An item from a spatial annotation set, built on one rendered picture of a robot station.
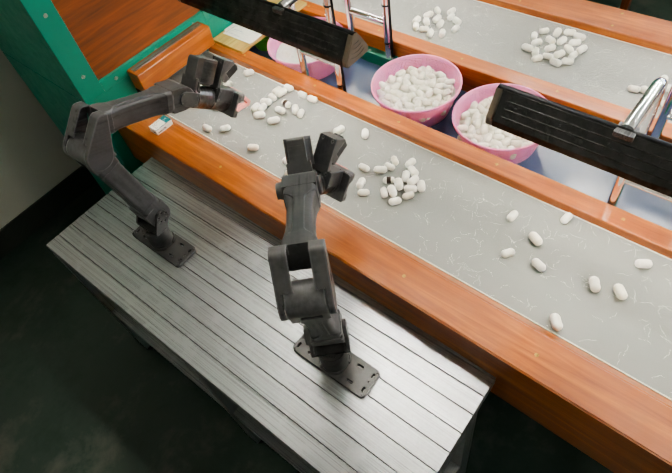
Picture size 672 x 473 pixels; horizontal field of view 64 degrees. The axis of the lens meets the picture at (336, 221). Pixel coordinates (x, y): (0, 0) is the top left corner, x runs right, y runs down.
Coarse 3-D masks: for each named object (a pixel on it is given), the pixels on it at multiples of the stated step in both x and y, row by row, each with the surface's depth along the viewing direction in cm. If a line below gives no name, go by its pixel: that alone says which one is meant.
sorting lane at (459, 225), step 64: (192, 128) 165; (256, 128) 161; (320, 128) 157; (448, 192) 136; (512, 192) 133; (448, 256) 125; (512, 256) 122; (576, 256) 120; (640, 256) 118; (576, 320) 111; (640, 320) 109
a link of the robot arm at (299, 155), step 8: (304, 136) 108; (288, 144) 107; (296, 144) 107; (304, 144) 107; (288, 152) 107; (296, 152) 107; (304, 152) 107; (312, 152) 110; (288, 160) 109; (296, 160) 107; (304, 160) 107; (312, 160) 110; (288, 168) 107; (296, 168) 107; (304, 168) 107; (320, 176) 107; (280, 184) 103; (320, 184) 104; (280, 192) 103; (320, 192) 103
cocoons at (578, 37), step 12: (432, 12) 182; (456, 24) 176; (564, 36) 164; (576, 36) 164; (528, 48) 164; (552, 48) 163; (564, 48) 162; (540, 60) 161; (552, 60) 159; (564, 60) 158
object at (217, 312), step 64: (192, 192) 158; (64, 256) 150; (128, 256) 147; (192, 256) 144; (256, 256) 141; (192, 320) 132; (256, 320) 129; (384, 320) 125; (256, 384) 120; (320, 384) 118; (384, 384) 116; (448, 384) 114; (320, 448) 109; (384, 448) 108; (448, 448) 106
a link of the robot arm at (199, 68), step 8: (192, 56) 131; (200, 56) 133; (192, 64) 131; (200, 64) 131; (208, 64) 132; (216, 64) 134; (192, 72) 131; (200, 72) 132; (208, 72) 133; (184, 80) 133; (192, 80) 132; (200, 80) 133; (208, 80) 134; (192, 88) 132; (184, 96) 128; (192, 96) 130; (184, 104) 129; (192, 104) 131
